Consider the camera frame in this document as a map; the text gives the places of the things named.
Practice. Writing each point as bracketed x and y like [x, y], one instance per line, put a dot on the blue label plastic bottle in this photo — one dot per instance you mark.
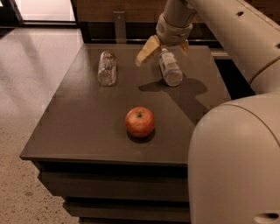
[170, 69]

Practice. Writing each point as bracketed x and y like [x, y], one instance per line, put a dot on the wooden wall counter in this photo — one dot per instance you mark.
[113, 21]

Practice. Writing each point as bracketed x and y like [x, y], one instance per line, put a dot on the left metal bracket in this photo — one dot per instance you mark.
[120, 27]

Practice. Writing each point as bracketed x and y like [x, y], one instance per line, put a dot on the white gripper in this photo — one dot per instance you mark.
[172, 34]

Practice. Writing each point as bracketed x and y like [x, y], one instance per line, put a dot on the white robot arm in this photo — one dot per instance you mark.
[234, 153]

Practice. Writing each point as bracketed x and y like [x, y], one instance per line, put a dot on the red apple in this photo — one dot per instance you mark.
[140, 122]

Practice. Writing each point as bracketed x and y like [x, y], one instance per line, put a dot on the clear plastic bottle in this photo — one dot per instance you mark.
[107, 69]

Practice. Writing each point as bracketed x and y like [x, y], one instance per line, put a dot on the grey drawer cabinet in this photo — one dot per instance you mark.
[85, 155]

